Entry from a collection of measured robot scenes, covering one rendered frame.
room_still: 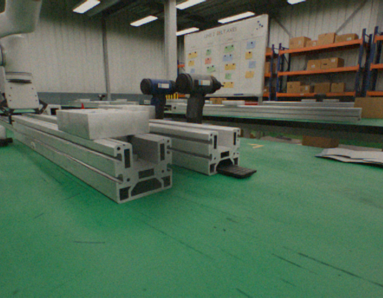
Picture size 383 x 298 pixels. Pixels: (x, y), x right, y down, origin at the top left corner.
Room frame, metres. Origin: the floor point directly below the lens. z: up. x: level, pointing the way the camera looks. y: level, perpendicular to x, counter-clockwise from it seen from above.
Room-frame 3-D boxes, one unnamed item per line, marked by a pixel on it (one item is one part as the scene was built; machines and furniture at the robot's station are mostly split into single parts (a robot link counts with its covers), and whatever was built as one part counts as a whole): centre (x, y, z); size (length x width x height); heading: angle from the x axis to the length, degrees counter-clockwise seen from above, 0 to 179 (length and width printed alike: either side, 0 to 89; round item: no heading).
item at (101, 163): (0.65, 0.34, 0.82); 0.80 x 0.10 x 0.09; 43
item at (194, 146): (0.78, 0.21, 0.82); 0.80 x 0.10 x 0.09; 43
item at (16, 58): (0.98, 0.66, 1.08); 0.09 x 0.08 x 0.13; 139
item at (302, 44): (9.55, -4.69, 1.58); 2.83 x 0.98 x 3.15; 44
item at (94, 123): (0.47, 0.17, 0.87); 0.16 x 0.11 x 0.07; 43
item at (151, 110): (0.78, 0.21, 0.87); 0.16 x 0.11 x 0.07; 43
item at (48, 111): (1.88, 1.05, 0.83); 0.11 x 0.10 x 0.10; 137
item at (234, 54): (3.93, -0.44, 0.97); 1.50 x 0.50 x 1.95; 44
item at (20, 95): (0.98, 0.65, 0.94); 0.10 x 0.07 x 0.11; 133
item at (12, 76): (0.98, 0.65, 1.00); 0.09 x 0.08 x 0.03; 133
